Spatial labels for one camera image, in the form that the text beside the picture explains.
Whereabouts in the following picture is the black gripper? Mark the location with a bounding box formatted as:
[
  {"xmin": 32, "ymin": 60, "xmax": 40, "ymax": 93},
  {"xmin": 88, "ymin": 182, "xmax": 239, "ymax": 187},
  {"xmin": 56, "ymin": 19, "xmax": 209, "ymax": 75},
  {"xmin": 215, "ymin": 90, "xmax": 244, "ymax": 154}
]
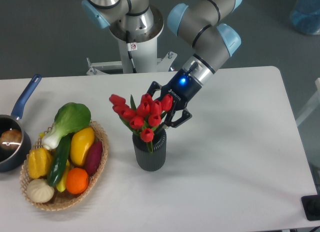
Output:
[{"xmin": 147, "ymin": 69, "xmax": 202, "ymax": 129}]

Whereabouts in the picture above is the red tulip bouquet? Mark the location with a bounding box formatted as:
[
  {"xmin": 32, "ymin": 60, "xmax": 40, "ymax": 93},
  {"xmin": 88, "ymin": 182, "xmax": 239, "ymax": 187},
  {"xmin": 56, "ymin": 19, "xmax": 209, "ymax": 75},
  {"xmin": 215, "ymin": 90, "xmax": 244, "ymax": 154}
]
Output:
[{"xmin": 109, "ymin": 93, "xmax": 174, "ymax": 153}]

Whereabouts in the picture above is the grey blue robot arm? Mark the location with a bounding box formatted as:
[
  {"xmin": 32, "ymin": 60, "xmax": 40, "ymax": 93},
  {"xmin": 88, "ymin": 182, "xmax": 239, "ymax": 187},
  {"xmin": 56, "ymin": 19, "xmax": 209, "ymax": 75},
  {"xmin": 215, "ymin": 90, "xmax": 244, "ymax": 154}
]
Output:
[{"xmin": 81, "ymin": 0, "xmax": 242, "ymax": 129}]

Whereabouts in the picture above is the dark grey ribbed vase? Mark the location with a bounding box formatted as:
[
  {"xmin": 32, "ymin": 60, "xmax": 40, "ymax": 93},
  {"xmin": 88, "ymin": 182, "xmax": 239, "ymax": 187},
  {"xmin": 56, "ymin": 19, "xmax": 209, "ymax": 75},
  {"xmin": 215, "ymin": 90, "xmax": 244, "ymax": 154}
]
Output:
[{"xmin": 132, "ymin": 129, "xmax": 167, "ymax": 172}]

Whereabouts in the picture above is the purple sweet potato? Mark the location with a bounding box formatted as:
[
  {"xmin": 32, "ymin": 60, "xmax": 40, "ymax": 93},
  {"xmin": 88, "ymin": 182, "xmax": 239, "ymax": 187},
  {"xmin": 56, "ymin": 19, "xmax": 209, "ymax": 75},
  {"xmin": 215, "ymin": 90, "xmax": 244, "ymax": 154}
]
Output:
[{"xmin": 84, "ymin": 141, "xmax": 103, "ymax": 176}]

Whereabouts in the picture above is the yellow mango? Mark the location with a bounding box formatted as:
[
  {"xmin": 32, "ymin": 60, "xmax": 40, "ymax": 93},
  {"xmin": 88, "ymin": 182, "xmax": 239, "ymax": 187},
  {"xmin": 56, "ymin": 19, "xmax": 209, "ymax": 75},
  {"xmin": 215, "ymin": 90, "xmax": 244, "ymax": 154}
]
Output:
[{"xmin": 69, "ymin": 126, "xmax": 95, "ymax": 167}]

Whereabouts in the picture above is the green bok choy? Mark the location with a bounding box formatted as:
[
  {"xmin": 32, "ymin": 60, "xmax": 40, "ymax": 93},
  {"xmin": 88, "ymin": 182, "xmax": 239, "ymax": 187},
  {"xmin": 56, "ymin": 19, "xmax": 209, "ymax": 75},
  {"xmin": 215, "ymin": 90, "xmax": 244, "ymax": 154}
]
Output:
[{"xmin": 42, "ymin": 102, "xmax": 91, "ymax": 150}]

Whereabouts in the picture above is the green cucumber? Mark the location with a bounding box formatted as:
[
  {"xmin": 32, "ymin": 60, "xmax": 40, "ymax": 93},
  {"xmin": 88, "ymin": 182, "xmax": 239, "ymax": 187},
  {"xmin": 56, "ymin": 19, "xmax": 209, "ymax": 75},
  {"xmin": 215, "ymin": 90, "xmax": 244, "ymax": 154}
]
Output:
[{"xmin": 47, "ymin": 135, "xmax": 71, "ymax": 187}]

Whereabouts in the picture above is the orange fruit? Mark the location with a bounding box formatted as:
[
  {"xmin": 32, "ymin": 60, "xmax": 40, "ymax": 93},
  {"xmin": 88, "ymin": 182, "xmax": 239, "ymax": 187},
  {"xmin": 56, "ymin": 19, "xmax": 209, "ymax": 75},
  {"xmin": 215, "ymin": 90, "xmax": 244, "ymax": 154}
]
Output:
[{"xmin": 66, "ymin": 167, "xmax": 89, "ymax": 195}]

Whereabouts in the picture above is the yellow banana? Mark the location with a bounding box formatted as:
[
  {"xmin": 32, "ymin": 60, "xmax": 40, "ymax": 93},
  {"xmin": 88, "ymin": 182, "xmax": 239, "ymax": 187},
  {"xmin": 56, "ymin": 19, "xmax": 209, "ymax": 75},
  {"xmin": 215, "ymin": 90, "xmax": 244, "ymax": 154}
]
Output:
[{"xmin": 56, "ymin": 160, "xmax": 70, "ymax": 193}]

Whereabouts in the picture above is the yellow bell pepper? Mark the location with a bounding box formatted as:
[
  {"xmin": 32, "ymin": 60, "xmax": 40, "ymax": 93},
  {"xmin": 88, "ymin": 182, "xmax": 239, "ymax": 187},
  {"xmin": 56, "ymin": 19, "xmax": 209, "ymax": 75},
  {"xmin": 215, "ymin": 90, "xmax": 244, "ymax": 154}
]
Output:
[{"xmin": 28, "ymin": 147, "xmax": 53, "ymax": 179}]

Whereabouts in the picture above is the woven wicker basket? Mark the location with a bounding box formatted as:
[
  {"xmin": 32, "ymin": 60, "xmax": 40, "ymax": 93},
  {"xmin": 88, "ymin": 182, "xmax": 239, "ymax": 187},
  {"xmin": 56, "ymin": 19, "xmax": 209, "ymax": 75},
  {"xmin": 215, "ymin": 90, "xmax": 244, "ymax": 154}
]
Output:
[{"xmin": 19, "ymin": 121, "xmax": 109, "ymax": 211}]

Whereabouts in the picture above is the blue translucent container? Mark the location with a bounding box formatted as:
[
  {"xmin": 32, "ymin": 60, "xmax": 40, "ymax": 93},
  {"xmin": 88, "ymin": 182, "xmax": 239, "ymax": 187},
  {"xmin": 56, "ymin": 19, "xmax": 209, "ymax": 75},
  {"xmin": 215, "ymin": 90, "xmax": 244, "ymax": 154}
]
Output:
[{"xmin": 290, "ymin": 0, "xmax": 320, "ymax": 35}]

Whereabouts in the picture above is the white steamed bun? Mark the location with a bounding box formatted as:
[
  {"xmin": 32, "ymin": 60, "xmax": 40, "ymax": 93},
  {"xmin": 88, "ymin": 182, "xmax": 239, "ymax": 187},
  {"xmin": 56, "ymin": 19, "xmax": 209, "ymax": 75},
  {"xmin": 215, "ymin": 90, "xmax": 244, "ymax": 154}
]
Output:
[{"xmin": 26, "ymin": 179, "xmax": 55, "ymax": 203}]

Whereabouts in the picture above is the brown bread in pan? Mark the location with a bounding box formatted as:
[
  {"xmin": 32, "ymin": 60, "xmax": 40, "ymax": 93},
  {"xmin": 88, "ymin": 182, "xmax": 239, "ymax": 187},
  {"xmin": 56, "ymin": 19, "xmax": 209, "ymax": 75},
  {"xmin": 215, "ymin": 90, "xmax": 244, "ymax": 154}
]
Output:
[{"xmin": 0, "ymin": 129, "xmax": 22, "ymax": 150}]

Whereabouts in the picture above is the black device at edge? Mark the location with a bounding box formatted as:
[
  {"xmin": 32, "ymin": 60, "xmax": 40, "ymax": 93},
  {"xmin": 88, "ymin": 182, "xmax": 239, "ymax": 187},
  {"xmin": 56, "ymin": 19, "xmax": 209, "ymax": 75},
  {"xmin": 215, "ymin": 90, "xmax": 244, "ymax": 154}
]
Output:
[{"xmin": 301, "ymin": 194, "xmax": 320, "ymax": 221}]

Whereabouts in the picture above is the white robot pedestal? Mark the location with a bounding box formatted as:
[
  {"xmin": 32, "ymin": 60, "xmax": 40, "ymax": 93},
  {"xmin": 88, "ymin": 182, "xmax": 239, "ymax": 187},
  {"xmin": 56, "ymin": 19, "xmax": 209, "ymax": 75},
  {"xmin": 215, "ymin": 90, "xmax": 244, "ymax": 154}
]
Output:
[{"xmin": 87, "ymin": 5, "xmax": 177, "ymax": 76}]

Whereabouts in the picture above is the black cable on pedestal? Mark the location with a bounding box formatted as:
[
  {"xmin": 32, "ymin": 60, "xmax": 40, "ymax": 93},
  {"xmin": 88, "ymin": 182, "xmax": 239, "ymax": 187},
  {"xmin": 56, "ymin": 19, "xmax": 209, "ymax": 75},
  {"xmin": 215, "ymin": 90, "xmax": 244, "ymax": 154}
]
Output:
[{"xmin": 124, "ymin": 30, "xmax": 138, "ymax": 74}]

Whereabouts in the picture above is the white frame at right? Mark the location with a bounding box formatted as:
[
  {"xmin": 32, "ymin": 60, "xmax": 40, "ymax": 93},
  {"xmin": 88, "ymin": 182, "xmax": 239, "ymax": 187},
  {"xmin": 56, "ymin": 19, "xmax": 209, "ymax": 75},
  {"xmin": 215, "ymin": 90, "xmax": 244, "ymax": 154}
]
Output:
[{"xmin": 295, "ymin": 78, "xmax": 320, "ymax": 127}]

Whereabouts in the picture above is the blue handled saucepan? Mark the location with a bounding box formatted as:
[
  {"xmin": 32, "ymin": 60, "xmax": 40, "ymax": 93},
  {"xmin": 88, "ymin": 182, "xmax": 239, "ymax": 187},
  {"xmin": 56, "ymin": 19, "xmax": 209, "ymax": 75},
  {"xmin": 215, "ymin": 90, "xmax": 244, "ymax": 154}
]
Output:
[{"xmin": 0, "ymin": 74, "xmax": 42, "ymax": 172}]

